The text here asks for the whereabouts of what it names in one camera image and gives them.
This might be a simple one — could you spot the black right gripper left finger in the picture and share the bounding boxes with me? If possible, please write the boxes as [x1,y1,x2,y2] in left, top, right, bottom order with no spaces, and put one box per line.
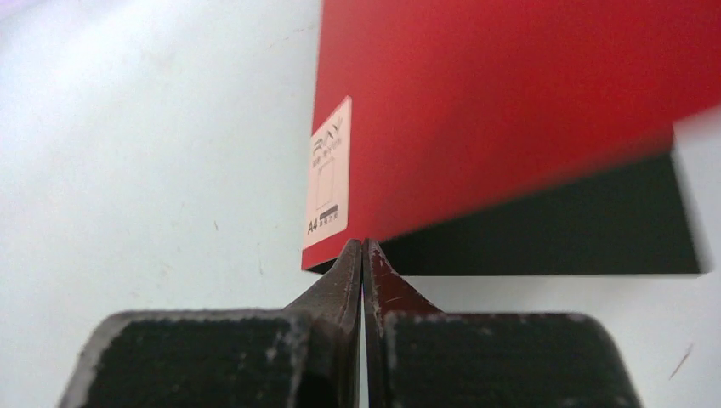
[60,240,362,407]

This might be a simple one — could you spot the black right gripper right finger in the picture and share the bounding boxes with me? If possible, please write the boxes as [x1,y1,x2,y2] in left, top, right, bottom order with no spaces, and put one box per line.
[362,240,641,407]

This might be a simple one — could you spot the red and black folder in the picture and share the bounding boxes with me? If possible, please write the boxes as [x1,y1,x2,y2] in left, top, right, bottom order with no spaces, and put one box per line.
[301,1,720,276]

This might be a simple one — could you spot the white product label sticker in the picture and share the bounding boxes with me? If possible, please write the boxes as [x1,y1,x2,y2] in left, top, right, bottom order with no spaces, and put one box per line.
[304,96,352,249]

